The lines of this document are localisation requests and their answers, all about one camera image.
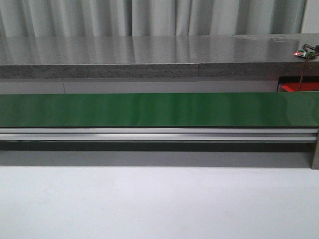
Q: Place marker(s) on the green conveyor belt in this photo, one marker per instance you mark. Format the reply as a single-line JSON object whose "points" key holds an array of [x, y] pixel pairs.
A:
{"points": [[274, 109]]}

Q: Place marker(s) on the grey stone-top counter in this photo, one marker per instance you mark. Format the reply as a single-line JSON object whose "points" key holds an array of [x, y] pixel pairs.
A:
{"points": [[269, 55]]}

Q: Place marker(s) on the red bin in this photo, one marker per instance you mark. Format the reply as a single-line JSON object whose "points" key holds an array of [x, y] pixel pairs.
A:
{"points": [[296, 87]]}

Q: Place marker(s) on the small circuit board red LED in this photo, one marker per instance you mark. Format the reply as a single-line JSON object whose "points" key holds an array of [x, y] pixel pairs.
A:
{"points": [[304, 54]]}

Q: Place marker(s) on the grey pleated curtain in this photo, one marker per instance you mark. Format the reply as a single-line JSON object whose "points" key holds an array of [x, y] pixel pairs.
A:
{"points": [[37, 18]]}

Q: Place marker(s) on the aluminium conveyor frame rail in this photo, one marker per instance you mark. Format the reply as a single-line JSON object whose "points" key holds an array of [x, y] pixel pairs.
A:
{"points": [[161, 134]]}

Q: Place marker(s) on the grey conveyor support post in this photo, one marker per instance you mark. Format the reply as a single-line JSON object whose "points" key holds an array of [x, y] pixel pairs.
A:
{"points": [[315, 158]]}

